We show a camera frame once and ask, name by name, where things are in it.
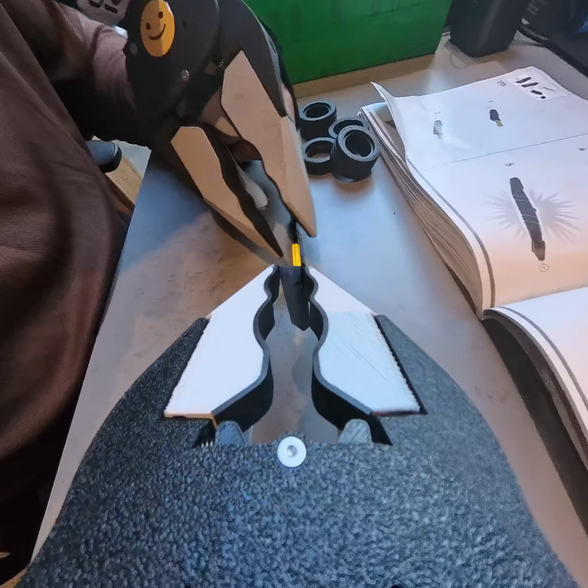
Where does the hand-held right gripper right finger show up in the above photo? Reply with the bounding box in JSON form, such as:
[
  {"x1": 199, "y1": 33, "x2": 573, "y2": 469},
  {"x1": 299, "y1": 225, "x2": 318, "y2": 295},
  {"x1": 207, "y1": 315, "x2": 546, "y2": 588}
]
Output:
[{"x1": 303, "y1": 266, "x2": 421, "y2": 424}]

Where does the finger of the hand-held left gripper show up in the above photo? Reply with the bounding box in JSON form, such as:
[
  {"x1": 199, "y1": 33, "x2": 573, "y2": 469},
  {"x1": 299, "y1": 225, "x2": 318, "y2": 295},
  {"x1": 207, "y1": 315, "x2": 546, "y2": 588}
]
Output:
[
  {"x1": 170, "y1": 125, "x2": 285, "y2": 259},
  {"x1": 220, "y1": 49, "x2": 319, "y2": 239}
]

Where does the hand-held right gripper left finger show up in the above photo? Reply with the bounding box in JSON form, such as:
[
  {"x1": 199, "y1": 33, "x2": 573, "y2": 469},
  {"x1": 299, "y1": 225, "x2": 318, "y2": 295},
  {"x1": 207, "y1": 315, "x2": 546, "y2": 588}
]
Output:
[{"x1": 163, "y1": 265, "x2": 282, "y2": 431}]

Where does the black rubber tyre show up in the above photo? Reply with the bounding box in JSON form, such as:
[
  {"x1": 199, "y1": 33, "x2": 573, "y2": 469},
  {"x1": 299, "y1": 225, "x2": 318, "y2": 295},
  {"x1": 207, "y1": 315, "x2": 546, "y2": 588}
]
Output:
[
  {"x1": 302, "y1": 137, "x2": 339, "y2": 176},
  {"x1": 327, "y1": 117, "x2": 369, "y2": 139},
  {"x1": 331, "y1": 126, "x2": 382, "y2": 183},
  {"x1": 299, "y1": 102, "x2": 339, "y2": 139}
]

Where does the black brick piece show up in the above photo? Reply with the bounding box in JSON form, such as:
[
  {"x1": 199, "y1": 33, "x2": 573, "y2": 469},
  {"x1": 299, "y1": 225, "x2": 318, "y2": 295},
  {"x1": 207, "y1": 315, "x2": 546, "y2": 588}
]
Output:
[{"x1": 278, "y1": 266, "x2": 318, "y2": 331}]

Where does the green plastic bin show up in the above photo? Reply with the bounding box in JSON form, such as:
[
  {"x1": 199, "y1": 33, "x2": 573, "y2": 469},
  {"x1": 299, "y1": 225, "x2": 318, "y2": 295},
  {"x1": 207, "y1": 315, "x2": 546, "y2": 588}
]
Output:
[{"x1": 243, "y1": 0, "x2": 454, "y2": 86}]

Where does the person's left forearm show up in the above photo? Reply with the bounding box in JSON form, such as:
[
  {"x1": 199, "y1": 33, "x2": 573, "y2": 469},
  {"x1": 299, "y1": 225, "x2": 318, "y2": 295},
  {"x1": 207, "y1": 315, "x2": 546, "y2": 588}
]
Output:
[{"x1": 0, "y1": 0, "x2": 152, "y2": 148}]

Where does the grey desk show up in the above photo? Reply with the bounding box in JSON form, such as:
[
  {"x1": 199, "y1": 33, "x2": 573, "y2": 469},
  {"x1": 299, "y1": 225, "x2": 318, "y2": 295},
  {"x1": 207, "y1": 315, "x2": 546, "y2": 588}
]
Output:
[{"x1": 32, "y1": 37, "x2": 588, "y2": 588}]

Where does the wooden plank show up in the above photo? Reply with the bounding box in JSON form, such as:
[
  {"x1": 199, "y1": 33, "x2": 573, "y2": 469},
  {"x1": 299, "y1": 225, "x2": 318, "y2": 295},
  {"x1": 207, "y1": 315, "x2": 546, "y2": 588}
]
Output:
[{"x1": 106, "y1": 156, "x2": 146, "y2": 208}]

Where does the wooden board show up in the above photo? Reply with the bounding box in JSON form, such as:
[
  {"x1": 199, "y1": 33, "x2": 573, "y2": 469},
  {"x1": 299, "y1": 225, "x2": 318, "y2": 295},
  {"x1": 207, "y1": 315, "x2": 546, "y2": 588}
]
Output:
[{"x1": 293, "y1": 51, "x2": 443, "y2": 98}]

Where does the person's brown clothing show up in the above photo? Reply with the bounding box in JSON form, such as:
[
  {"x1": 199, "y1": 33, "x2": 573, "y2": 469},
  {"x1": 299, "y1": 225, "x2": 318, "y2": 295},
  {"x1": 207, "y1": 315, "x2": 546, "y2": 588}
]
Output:
[{"x1": 0, "y1": 69, "x2": 134, "y2": 552}]

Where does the building instruction booklet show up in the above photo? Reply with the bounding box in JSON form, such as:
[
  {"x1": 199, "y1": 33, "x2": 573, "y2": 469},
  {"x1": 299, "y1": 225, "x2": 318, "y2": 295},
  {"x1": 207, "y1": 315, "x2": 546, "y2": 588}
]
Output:
[{"x1": 360, "y1": 66, "x2": 588, "y2": 461}]

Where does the black power adapter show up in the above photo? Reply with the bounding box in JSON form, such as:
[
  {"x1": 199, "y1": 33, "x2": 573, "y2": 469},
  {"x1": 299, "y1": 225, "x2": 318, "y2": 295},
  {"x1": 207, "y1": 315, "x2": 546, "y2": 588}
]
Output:
[{"x1": 449, "y1": 0, "x2": 521, "y2": 59}]

